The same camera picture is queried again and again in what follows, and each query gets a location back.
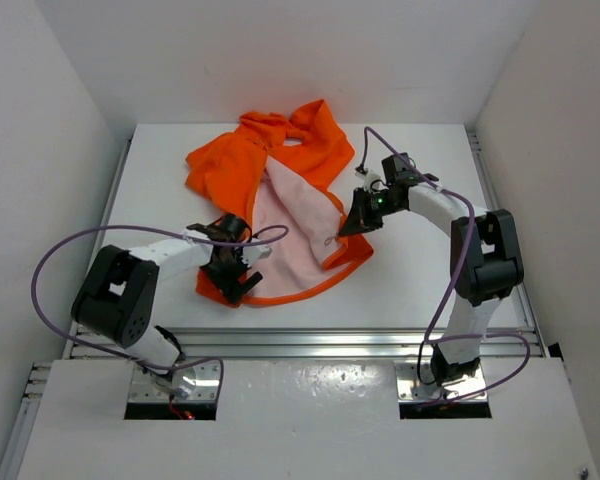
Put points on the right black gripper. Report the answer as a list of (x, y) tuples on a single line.
[(360, 220)]

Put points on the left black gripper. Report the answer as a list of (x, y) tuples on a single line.
[(231, 286)]

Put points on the orange jacket with pink lining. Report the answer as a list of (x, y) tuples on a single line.
[(277, 170)]

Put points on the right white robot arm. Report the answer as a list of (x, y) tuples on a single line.
[(485, 258)]

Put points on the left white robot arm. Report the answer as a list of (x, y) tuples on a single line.
[(117, 296)]

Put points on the white front cover panel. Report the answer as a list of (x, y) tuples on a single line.
[(305, 420)]

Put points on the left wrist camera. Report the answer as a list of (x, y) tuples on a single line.
[(252, 254)]

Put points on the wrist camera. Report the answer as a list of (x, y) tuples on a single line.
[(369, 178), (252, 254)]

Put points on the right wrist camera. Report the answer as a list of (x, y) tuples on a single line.
[(369, 178)]

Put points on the aluminium rail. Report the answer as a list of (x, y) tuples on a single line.
[(340, 343)]

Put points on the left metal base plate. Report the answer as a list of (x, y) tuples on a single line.
[(197, 384)]

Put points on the metal base plate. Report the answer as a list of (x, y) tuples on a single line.
[(410, 389), (197, 384)]

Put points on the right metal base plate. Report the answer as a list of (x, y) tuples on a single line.
[(410, 389)]

